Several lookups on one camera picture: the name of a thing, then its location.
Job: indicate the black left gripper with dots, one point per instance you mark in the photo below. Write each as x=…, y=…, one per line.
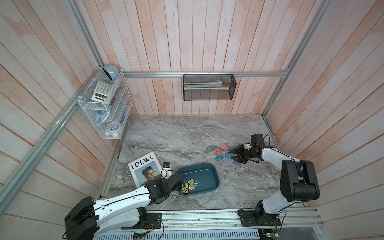
x=179, y=188

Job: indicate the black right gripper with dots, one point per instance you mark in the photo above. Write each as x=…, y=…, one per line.
x=237, y=150

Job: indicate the pink binder clip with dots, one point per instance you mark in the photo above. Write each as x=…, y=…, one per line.
x=224, y=146
x=218, y=152

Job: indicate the yellow binder clip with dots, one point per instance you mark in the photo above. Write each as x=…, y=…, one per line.
x=192, y=184
x=185, y=189

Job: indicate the teal storage tray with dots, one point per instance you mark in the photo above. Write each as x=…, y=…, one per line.
x=205, y=173

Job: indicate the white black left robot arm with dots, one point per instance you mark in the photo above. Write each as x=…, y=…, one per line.
x=90, y=218

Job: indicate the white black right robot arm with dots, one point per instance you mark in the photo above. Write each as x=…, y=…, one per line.
x=298, y=181

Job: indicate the Loewe magazine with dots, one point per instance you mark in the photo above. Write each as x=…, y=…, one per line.
x=145, y=169

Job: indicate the papers in mesh basket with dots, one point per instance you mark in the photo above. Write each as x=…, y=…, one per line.
x=199, y=85

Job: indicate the white calculator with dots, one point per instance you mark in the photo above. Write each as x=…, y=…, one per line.
x=102, y=92

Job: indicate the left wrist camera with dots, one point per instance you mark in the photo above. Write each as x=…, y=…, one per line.
x=166, y=170

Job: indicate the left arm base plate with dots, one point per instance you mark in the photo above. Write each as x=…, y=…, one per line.
x=150, y=221

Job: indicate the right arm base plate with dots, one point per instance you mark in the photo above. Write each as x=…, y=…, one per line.
x=258, y=218

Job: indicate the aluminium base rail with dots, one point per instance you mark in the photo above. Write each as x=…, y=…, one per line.
x=178, y=220

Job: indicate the black mesh wall basket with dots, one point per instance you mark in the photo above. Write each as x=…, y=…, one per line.
x=210, y=94

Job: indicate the white wire wall shelf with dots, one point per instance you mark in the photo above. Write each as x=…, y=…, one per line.
x=100, y=114

